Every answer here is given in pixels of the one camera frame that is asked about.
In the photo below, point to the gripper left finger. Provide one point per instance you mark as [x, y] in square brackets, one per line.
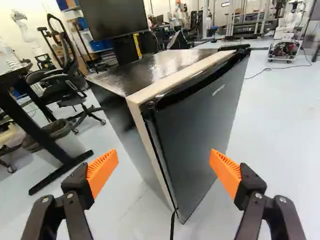
[75, 183]

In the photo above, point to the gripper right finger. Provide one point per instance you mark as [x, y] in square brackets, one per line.
[250, 185]

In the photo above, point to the black mini fridge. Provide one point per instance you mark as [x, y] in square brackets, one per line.
[185, 120]

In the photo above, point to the black desk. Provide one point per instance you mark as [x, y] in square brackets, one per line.
[30, 105]

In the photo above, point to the black office chair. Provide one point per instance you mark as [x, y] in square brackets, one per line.
[63, 82]

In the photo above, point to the white wheeled cart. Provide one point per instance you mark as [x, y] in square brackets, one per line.
[283, 51]

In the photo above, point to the black monitor on stand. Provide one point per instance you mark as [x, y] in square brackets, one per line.
[117, 22]

